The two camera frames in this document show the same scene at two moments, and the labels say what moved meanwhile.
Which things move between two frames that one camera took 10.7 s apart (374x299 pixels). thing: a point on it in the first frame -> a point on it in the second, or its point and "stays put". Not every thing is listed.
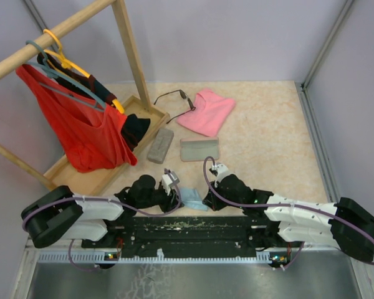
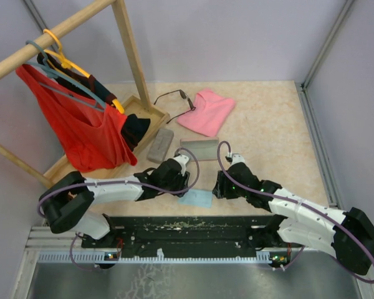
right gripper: x=213 y=202 -> x=221 y=189
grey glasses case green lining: x=160 y=146 stays put
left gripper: x=171 y=202 -> x=183 y=180
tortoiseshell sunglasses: x=192 y=108 stays put
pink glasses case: x=197 y=149 stays put
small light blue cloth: x=191 y=199 stays put
